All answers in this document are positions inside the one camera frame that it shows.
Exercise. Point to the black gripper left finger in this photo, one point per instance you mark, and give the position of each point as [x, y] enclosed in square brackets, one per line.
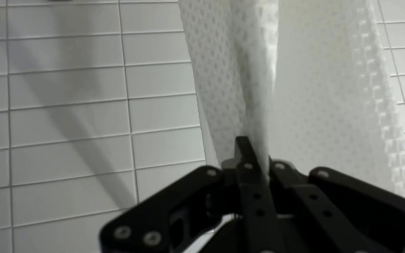
[202, 210]

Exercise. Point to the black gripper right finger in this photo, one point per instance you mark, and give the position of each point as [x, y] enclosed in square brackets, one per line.
[343, 210]

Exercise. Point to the white shower curtain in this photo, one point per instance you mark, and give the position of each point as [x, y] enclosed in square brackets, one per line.
[295, 88]

